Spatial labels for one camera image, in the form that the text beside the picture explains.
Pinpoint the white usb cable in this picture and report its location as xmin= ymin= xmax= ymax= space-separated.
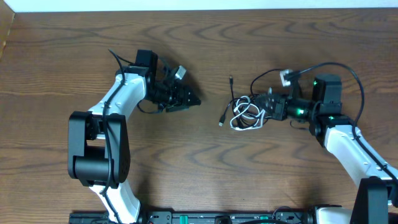
xmin=229 ymin=95 xmax=267 ymax=131

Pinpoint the black usb cable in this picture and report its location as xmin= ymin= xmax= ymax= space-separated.
xmin=231 ymin=68 xmax=284 ymax=128
xmin=218 ymin=75 xmax=246 ymax=128

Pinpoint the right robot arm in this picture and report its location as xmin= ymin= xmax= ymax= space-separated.
xmin=254 ymin=74 xmax=397 ymax=223

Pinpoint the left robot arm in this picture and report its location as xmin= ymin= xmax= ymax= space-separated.
xmin=68 ymin=50 xmax=201 ymax=223

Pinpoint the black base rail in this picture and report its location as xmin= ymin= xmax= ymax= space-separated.
xmin=68 ymin=210 xmax=382 ymax=224

